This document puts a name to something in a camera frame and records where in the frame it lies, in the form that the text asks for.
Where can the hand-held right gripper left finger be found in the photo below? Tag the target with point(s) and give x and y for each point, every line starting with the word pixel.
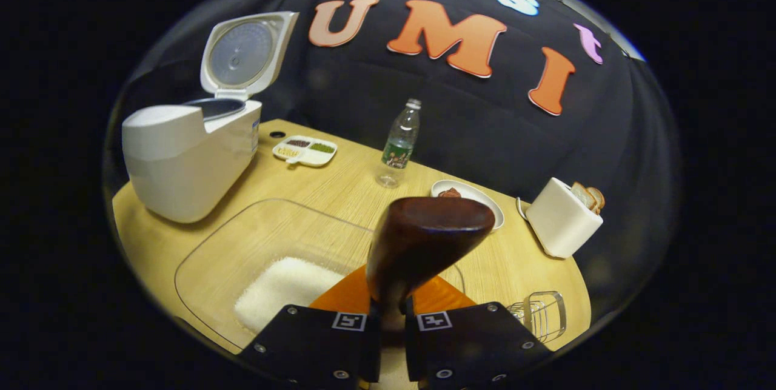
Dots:
pixel 303 341

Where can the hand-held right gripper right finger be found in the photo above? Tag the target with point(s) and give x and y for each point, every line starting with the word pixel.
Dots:
pixel 479 341

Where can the white rice heap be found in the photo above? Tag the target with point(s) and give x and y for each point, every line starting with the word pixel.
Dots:
pixel 285 290

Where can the dark wooden spoon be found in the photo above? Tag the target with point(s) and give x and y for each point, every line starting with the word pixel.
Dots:
pixel 424 238

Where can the white rice cooker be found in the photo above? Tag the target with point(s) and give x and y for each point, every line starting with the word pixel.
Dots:
pixel 176 159

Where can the clear plastic container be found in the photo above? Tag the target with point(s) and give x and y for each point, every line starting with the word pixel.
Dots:
pixel 242 244

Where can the white round plate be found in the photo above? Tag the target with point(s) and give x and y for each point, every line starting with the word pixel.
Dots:
pixel 482 203

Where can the white toaster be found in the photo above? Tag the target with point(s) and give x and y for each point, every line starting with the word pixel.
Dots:
pixel 558 220

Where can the red meat piece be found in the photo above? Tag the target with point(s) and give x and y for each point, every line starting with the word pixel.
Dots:
pixel 450 193

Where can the toasted bread slice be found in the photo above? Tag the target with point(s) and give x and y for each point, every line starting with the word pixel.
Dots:
pixel 583 196
pixel 599 199

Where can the white divided dish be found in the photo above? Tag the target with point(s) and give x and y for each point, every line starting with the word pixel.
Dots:
pixel 306 158

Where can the yellow beans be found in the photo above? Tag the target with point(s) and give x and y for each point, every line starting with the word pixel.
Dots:
pixel 287 152

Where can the green beans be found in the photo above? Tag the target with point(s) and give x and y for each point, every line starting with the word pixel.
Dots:
pixel 322 148

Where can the dark red beans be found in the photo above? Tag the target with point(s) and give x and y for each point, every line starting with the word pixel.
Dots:
pixel 298 143

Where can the clear plastic water bottle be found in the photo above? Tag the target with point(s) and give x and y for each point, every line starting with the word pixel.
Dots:
pixel 400 147

